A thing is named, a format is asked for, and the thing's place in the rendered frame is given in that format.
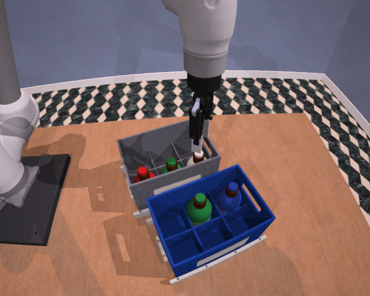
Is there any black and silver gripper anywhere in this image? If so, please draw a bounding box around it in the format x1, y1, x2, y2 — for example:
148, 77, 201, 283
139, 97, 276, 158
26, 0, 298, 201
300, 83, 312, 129
187, 73, 221, 154

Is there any red bottle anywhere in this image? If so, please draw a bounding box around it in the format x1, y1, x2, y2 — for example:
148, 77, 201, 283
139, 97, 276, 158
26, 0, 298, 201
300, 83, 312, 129
134, 166, 155, 183

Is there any grey divided crate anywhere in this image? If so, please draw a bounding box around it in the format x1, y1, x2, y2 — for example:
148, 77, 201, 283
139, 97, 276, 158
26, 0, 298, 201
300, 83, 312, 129
121, 119, 221, 211

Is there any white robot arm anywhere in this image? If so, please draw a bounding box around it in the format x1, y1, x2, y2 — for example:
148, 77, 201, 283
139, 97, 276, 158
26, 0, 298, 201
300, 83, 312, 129
0, 0, 237, 211

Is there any green bottle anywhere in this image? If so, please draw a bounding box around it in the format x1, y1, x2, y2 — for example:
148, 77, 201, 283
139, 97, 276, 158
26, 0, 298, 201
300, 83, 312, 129
161, 157, 182, 175
186, 193, 212, 227

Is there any blue plastic bottle crate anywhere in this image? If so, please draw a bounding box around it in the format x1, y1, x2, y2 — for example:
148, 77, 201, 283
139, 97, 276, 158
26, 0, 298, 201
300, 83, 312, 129
152, 165, 276, 278

